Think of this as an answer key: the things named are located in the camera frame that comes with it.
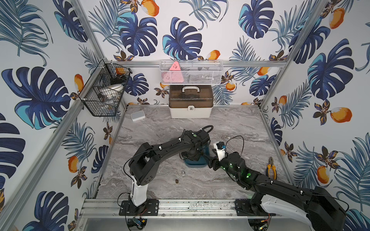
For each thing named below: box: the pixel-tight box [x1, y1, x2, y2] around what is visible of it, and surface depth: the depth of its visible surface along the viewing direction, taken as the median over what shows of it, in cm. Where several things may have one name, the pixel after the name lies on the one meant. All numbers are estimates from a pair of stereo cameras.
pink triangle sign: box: [163, 61, 185, 83], surface depth 92 cm
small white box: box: [130, 110, 146, 122], surface depth 116 cm
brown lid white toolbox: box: [168, 84, 214, 119], surface depth 105 cm
